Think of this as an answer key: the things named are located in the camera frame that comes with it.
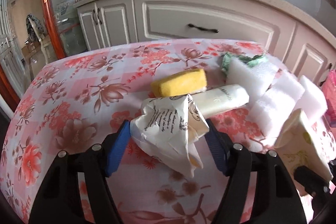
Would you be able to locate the pink-bagged trash bin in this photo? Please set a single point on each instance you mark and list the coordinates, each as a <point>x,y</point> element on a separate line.
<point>331,92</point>

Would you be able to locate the green striped cloth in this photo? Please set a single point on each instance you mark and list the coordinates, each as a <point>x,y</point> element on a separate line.
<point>225,62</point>

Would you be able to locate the white printed paper wrapper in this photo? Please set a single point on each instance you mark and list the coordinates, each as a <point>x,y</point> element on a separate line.
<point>162,129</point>

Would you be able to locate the white carved chair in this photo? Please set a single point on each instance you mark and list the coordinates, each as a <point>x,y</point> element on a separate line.
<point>36,32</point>

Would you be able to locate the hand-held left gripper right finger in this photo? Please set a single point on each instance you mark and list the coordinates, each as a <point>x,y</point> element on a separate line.
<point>215,148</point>

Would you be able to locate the white double-door base cabinet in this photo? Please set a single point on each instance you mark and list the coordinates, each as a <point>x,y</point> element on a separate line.
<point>113,22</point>

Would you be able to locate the white tube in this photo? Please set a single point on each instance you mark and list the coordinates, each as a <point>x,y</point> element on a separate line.
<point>223,98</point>

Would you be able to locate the pink floral tablecloth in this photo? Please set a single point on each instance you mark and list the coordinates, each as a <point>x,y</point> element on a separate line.
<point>78,108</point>

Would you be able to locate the smooth yellow sponge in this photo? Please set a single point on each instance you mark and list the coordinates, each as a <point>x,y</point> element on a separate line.
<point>178,82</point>

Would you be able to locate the cream floral packet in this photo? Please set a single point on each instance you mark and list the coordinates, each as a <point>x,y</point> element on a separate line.
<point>302,142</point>

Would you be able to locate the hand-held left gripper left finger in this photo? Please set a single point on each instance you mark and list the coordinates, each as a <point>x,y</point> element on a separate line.
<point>116,150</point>

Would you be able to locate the red wooden glass sliding door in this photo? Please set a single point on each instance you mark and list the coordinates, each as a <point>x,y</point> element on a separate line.
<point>68,3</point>

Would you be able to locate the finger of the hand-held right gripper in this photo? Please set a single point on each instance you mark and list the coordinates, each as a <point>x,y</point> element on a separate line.
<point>307,176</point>

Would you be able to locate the red wooden door frame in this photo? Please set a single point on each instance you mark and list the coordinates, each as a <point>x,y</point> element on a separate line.
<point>8,87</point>

